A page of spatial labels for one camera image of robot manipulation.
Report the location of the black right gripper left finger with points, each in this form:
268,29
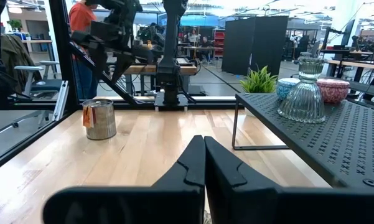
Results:
174,205

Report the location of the silver candle can orange tag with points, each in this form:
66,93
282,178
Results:
104,124

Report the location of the black aluminium table frame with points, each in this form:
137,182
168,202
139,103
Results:
63,46

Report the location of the pink patterned candle tin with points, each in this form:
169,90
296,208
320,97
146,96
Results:
334,91

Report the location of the wooden desk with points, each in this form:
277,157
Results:
146,69
358,64

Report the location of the clear ribbed glass candlestick holder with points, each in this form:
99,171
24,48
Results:
302,102

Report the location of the green plant white pot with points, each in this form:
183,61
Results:
258,82

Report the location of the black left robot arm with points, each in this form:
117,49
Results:
171,62

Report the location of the person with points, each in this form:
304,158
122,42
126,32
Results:
193,36
81,18
206,46

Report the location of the blue patterned candle tin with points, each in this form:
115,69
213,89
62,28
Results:
284,88

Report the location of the olive green jacket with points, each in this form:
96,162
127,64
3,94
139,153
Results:
14,53

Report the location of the black perforated metal shelf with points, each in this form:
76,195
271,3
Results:
345,140

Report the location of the silver aluminium profile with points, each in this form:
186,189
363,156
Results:
60,101

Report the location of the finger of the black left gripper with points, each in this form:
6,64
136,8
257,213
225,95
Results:
100,62
123,67

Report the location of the red storage rack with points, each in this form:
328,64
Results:
219,42

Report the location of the black backpack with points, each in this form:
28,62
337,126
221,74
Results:
0,81

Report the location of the black room divider panel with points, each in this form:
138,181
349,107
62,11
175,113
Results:
270,46
238,46

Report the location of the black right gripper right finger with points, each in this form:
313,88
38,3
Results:
236,205

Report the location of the office chair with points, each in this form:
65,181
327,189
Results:
46,84

